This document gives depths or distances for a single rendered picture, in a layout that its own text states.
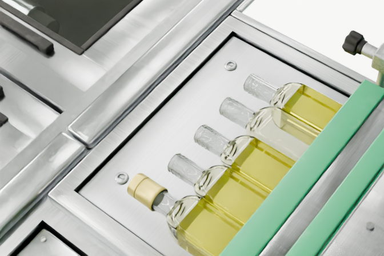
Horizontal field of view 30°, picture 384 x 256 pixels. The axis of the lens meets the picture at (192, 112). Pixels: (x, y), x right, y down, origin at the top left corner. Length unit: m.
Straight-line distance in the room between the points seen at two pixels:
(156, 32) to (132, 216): 0.40
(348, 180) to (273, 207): 0.09
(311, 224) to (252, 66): 0.52
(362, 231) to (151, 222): 0.41
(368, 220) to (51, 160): 0.58
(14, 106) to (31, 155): 0.13
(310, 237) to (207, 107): 0.47
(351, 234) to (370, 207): 0.04
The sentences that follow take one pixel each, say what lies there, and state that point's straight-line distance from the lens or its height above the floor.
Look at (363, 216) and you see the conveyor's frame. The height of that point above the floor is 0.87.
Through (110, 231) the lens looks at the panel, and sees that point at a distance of 1.08.
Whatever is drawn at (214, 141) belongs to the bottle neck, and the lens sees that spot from 0.98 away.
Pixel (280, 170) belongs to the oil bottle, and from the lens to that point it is 0.94.
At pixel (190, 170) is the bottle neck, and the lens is 0.96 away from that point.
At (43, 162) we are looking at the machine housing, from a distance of 1.17.
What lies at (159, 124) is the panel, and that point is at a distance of 1.18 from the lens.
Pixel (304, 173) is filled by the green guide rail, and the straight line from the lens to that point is 0.81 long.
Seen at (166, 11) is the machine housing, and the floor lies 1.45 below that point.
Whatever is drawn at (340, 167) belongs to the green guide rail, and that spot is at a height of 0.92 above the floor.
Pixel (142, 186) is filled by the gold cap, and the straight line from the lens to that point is 0.95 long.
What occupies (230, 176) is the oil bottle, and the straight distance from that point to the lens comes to 0.93.
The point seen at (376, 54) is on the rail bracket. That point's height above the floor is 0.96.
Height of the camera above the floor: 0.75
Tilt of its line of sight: 24 degrees up
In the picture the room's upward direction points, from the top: 59 degrees counter-clockwise
